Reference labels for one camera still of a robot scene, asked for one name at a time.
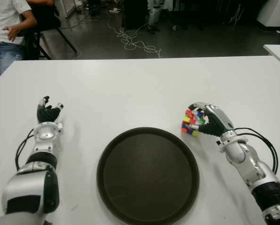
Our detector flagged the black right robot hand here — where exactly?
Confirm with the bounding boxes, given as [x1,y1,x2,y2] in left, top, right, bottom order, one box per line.
[186,101,235,138]

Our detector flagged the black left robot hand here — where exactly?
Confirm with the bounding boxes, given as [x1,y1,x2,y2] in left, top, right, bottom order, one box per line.
[36,95,64,124]

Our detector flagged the multicoloured Rubik's cube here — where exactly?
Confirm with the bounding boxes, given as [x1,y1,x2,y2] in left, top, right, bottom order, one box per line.
[181,109,206,138]

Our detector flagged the dark brown round plate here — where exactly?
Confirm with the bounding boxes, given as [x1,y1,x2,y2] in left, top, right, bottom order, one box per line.
[96,127,200,225]

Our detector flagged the black chair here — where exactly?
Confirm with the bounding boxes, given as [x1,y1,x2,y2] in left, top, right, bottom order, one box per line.
[17,23,77,60]

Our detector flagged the person in white shirt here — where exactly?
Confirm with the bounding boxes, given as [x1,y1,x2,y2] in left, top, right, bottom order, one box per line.
[0,0,38,75]

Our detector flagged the white cabinet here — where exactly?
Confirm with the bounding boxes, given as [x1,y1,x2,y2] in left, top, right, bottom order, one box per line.
[54,0,76,17]

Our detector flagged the white machine housing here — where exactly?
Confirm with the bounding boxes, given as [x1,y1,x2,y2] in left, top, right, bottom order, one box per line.
[256,0,280,30]

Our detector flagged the silver humanoid robot legs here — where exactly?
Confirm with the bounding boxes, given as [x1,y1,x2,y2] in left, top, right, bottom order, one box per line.
[147,0,163,35]

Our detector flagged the black cabinet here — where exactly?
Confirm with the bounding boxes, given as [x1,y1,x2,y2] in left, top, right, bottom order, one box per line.
[122,0,149,30]

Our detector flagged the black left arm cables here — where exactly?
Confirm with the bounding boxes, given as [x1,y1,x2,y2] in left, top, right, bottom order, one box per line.
[15,128,35,171]

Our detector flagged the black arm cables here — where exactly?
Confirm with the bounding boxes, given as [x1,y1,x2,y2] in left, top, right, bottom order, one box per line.
[233,127,279,175]
[15,128,35,171]

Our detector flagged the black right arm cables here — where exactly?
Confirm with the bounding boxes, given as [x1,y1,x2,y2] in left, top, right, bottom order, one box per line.
[233,127,279,175]

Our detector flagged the thin white floor cable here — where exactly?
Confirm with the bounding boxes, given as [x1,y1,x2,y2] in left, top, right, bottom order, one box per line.
[68,18,103,59]

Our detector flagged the tangled white floor cable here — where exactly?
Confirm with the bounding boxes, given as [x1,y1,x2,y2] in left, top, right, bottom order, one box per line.
[106,17,162,59]

